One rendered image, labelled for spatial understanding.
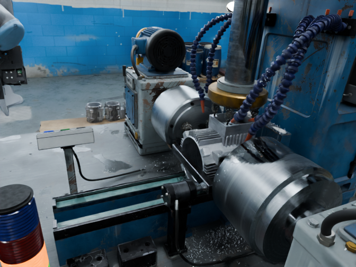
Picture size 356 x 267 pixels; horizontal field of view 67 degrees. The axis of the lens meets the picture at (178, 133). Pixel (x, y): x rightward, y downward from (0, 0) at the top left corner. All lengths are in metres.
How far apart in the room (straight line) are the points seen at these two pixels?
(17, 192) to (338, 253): 0.45
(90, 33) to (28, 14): 1.12
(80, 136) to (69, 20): 5.27
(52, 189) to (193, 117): 0.61
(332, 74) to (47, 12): 5.65
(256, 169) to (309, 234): 0.21
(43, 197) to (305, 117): 0.95
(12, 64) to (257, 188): 0.77
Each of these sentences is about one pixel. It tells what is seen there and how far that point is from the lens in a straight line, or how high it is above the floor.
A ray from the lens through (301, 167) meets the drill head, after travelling 0.64.
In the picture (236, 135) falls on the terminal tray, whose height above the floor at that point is 1.11.
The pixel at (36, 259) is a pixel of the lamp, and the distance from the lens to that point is 0.49.
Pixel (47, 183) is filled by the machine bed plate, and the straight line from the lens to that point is 1.21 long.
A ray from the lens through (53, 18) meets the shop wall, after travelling 6.11.
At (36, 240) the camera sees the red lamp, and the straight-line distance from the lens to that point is 0.47.
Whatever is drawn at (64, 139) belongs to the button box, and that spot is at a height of 1.05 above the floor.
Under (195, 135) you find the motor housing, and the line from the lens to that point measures 0.83.
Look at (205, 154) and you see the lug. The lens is 0.78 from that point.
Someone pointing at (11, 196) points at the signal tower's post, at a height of 1.22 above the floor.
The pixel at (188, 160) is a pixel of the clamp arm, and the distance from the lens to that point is 0.84.
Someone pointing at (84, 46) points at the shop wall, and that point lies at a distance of 6.20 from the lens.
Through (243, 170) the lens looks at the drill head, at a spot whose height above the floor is 1.12.
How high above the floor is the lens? 1.46
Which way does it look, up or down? 25 degrees down
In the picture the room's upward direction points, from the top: 3 degrees clockwise
